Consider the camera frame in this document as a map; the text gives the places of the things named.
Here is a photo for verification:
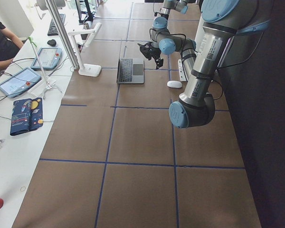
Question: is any far teach pendant tablet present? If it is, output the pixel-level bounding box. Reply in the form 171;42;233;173
38;47;62;70

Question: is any near teach pendant tablet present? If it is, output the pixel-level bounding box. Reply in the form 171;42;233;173
0;67;41;98

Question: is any thin metal rod stand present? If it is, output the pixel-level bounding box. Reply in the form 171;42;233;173
28;37;62;99

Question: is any black computer mouse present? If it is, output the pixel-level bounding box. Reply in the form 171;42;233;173
47;39;57;47

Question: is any aluminium frame post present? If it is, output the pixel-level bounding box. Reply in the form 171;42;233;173
45;0;79;70

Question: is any black monitor stand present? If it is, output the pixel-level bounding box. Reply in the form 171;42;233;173
75;0;94;25

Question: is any seated person dark shirt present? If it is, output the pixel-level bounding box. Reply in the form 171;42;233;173
0;22;24;71

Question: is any navy space pattern pouch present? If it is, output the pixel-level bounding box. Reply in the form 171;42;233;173
10;97;43;136

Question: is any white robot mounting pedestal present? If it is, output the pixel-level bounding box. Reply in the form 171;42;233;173
177;19;205;83

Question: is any white desk lamp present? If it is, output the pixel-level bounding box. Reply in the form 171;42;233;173
67;22;102;77

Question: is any black keyboard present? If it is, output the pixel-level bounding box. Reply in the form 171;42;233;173
47;13;66;37

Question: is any grey laptop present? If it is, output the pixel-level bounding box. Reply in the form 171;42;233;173
116;58;144;84

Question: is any white wireless mouse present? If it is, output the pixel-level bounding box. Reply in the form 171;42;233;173
167;80;182;88

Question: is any teach pendant tablet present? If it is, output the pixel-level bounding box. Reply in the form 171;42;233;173
38;47;62;70
0;67;41;98

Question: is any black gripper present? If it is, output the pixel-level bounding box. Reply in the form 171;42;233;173
137;42;163;70

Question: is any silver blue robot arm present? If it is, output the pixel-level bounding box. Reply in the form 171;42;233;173
140;0;273;128
154;0;199;19

